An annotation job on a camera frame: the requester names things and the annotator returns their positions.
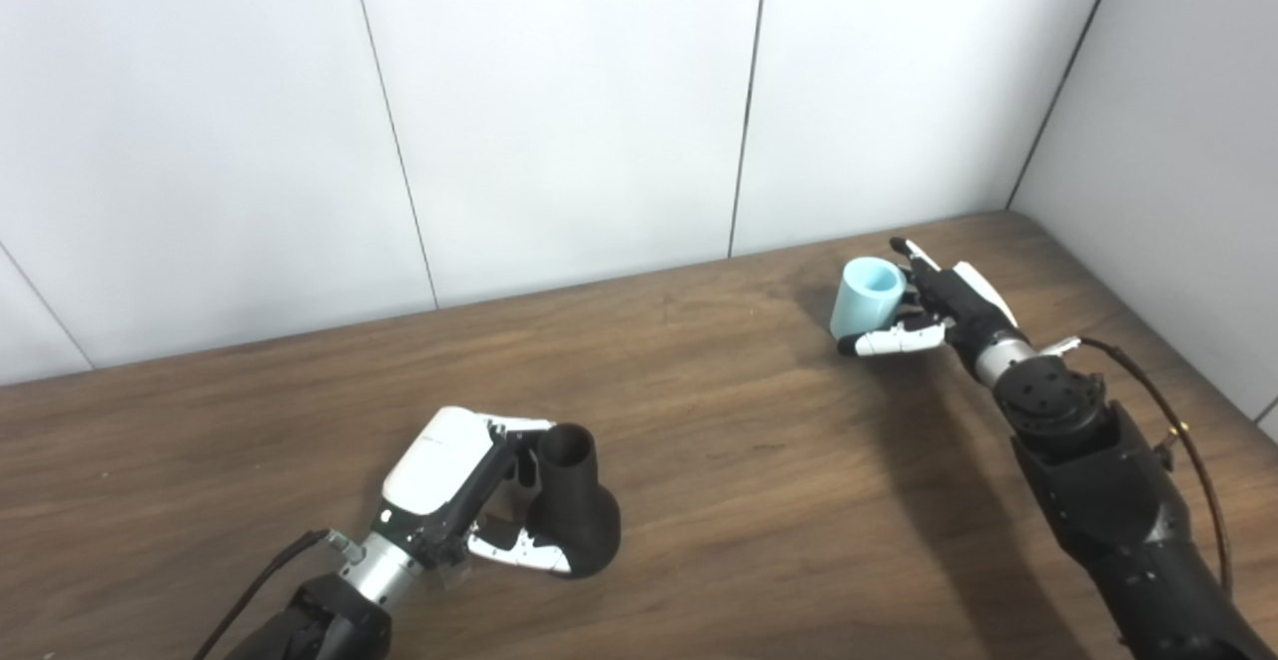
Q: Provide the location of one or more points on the black flared nozzle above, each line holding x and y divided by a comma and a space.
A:
574, 510

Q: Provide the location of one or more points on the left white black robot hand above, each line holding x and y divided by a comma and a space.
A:
444, 470

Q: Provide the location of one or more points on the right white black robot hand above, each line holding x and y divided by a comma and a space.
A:
958, 306

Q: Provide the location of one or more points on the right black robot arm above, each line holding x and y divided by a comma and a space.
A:
1108, 480

